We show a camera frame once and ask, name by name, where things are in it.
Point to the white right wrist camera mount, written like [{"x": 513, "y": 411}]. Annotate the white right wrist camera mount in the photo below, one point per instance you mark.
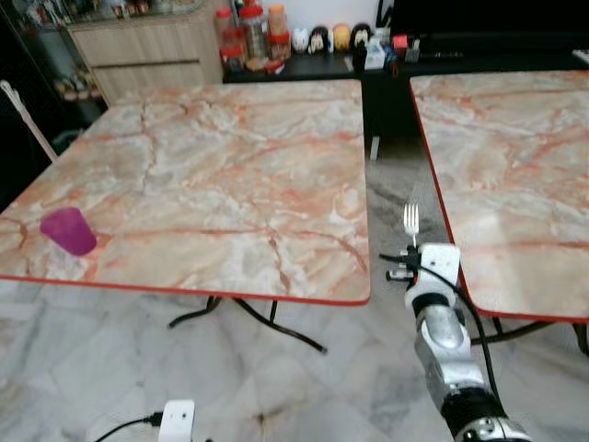
[{"x": 441, "y": 265}]

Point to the white round figurine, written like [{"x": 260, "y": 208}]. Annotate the white round figurine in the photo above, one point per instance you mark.
[{"x": 299, "y": 40}]

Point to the light wooden cabinet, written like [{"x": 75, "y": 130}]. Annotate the light wooden cabinet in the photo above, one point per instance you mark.
[{"x": 147, "y": 55}]

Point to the small red item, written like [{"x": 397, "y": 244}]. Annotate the small red item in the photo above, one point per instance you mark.
[{"x": 399, "y": 41}]

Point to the white slanted stick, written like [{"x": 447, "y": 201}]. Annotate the white slanted stick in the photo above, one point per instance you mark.
[{"x": 28, "y": 121}]

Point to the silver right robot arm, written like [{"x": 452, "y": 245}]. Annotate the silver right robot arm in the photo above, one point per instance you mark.
[{"x": 446, "y": 354}]

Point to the black television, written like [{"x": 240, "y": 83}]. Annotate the black television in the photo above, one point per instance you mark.
[{"x": 488, "y": 17}]

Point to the yellow round figurine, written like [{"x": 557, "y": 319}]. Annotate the yellow round figurine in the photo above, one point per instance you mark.
[{"x": 341, "y": 38}]

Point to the marble top table with cup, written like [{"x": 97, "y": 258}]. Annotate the marble top table with cup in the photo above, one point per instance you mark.
[{"x": 212, "y": 184}]

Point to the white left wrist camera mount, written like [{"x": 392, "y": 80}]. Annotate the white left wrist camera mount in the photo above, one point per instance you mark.
[{"x": 177, "y": 422}]

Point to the silver metal fork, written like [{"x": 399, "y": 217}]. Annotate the silver metal fork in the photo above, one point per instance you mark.
[{"x": 410, "y": 221}]

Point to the small white box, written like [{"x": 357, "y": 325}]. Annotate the small white box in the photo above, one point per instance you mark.
[{"x": 375, "y": 58}]

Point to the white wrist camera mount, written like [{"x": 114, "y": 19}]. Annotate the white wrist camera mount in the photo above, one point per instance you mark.
[
  {"x": 177, "y": 422},
  {"x": 441, "y": 265}
]

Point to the empty marble top table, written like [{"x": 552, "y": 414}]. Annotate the empty marble top table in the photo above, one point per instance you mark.
[{"x": 515, "y": 175}]

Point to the orange filled jar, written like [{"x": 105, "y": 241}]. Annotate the orange filled jar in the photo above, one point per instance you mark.
[{"x": 279, "y": 29}]

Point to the purple plastic cup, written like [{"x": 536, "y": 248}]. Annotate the purple plastic cup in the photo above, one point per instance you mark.
[{"x": 67, "y": 230}]

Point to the black round figurine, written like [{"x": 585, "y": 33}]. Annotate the black round figurine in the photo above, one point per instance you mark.
[
  {"x": 319, "y": 40},
  {"x": 361, "y": 35}
]

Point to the black display shelf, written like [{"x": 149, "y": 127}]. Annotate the black display shelf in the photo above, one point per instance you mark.
[{"x": 32, "y": 64}]

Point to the large red lidded jar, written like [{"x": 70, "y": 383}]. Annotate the large red lidded jar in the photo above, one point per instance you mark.
[{"x": 254, "y": 35}]

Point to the red capped clear jar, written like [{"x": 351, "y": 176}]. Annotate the red capped clear jar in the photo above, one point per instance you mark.
[{"x": 230, "y": 41}]

